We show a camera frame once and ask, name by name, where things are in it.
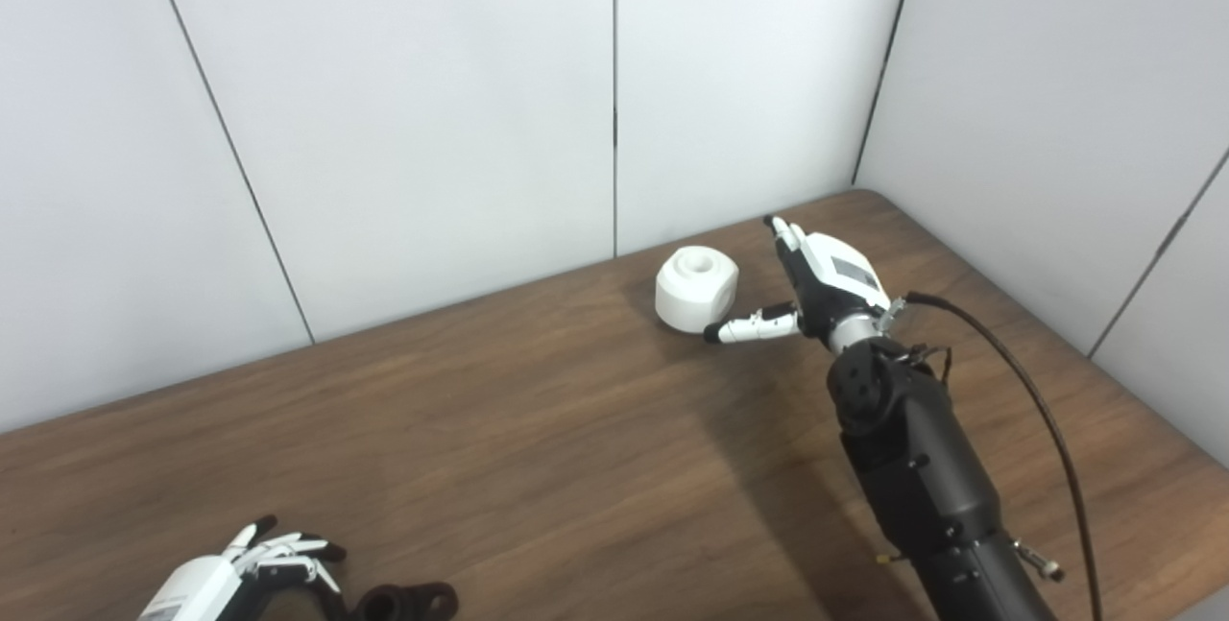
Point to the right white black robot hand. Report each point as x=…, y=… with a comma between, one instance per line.
x=831, y=275

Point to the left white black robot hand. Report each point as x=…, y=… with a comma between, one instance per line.
x=206, y=587

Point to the round white plastic piece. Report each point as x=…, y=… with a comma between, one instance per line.
x=696, y=290

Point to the black flanged holder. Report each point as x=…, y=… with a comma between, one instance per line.
x=403, y=602

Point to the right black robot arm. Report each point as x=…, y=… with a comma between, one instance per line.
x=912, y=467

